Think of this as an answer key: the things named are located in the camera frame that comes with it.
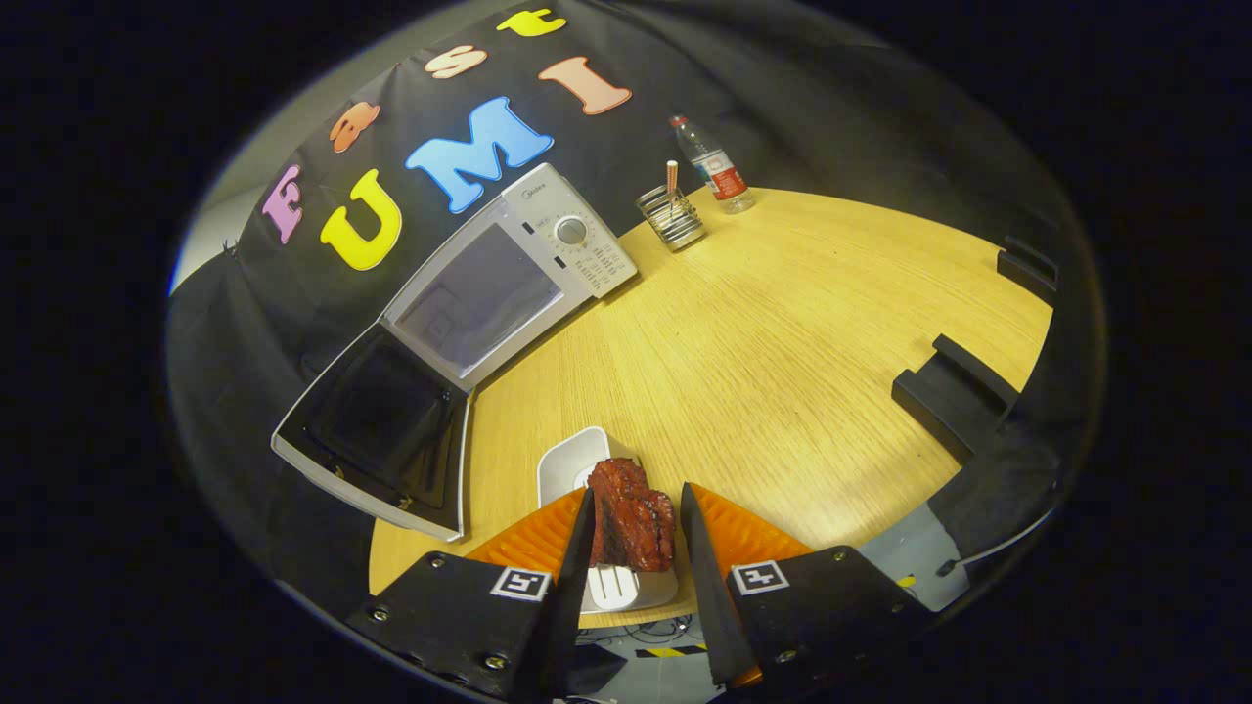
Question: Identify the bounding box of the white rectangular plate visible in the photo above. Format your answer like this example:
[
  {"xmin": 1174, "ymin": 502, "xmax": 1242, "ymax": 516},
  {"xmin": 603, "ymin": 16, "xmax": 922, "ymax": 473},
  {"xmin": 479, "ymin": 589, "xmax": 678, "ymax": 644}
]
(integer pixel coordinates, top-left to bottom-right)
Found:
[{"xmin": 537, "ymin": 426, "xmax": 680, "ymax": 614}]

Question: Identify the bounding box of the white toaster oven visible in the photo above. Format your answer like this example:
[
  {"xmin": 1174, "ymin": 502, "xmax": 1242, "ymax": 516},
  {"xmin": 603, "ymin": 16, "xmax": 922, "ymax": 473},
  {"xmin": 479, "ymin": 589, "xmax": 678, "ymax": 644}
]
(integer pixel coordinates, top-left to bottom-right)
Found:
[{"xmin": 271, "ymin": 162, "xmax": 639, "ymax": 542}]

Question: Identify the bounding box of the metal wire basket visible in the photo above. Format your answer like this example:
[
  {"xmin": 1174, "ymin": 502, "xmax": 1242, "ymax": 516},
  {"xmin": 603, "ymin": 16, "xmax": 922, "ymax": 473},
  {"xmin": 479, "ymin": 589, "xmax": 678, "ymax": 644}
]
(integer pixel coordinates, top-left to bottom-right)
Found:
[{"xmin": 636, "ymin": 186, "xmax": 707, "ymax": 253}]

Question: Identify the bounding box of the clear bottle with red label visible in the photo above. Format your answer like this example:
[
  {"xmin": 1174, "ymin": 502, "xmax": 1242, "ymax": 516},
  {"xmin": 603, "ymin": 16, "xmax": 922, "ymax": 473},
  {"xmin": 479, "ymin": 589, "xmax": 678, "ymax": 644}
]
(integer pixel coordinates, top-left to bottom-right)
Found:
[{"xmin": 670, "ymin": 115, "xmax": 756, "ymax": 215}]

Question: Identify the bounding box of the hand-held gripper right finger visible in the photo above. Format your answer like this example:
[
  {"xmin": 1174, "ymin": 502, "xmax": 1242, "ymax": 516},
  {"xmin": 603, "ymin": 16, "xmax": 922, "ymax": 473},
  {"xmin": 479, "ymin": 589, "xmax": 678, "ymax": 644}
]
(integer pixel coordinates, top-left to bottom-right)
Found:
[{"xmin": 680, "ymin": 482, "xmax": 935, "ymax": 690}]

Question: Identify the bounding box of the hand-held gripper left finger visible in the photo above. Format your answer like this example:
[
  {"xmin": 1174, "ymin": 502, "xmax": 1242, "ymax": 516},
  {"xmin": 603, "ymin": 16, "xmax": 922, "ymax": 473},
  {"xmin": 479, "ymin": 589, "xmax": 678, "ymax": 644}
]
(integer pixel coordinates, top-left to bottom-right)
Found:
[{"xmin": 344, "ymin": 487, "xmax": 598, "ymax": 701}]

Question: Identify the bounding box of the reddish brown meat piece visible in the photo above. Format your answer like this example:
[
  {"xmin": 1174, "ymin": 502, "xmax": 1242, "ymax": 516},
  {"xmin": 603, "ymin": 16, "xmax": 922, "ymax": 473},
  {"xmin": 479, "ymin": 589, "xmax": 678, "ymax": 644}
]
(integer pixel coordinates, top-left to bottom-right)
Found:
[{"xmin": 587, "ymin": 458, "xmax": 677, "ymax": 574}]

